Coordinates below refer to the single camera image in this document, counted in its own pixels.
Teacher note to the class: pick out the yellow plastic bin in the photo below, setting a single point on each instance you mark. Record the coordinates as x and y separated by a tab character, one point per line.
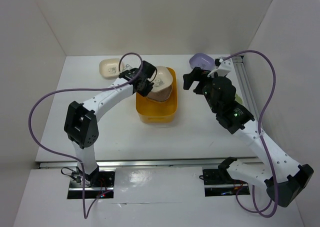
150	111

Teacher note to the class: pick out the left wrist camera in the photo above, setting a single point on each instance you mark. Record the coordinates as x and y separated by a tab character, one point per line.
127	67

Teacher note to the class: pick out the purple plate far right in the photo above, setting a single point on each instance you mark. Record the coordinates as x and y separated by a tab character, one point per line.
202	61

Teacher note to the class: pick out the cream panda plate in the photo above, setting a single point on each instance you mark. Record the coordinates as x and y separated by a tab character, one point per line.
161	80
110	68

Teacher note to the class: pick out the cream panda plate back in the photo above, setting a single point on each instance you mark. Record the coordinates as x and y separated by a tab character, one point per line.
110	68

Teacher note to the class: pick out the brown panda plate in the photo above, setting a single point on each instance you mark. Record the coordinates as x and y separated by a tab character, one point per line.
160	96

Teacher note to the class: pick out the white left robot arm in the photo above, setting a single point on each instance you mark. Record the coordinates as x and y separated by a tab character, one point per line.
81	123

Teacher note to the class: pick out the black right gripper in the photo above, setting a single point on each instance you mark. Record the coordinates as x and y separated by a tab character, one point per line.
195	74

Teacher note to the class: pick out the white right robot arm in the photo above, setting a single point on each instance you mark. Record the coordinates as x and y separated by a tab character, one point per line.
282	177

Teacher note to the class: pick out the cream panda plate front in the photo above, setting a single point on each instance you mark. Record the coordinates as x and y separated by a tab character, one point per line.
161	80

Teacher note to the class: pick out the aluminium table edge rail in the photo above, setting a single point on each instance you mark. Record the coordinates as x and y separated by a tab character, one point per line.
139	163

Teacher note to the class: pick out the green panda plate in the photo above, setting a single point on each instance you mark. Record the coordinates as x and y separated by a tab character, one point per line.
238	99

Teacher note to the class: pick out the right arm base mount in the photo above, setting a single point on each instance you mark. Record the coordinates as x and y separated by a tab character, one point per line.
216	186

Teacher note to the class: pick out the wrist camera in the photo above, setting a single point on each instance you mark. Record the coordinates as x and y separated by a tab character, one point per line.
127	67
222	68

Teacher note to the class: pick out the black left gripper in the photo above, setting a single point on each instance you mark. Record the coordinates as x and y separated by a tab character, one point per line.
144	92

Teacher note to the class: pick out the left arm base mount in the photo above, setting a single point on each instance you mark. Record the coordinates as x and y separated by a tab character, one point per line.
102	186

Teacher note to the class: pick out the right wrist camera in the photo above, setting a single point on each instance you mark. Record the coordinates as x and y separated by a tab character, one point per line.
222	68

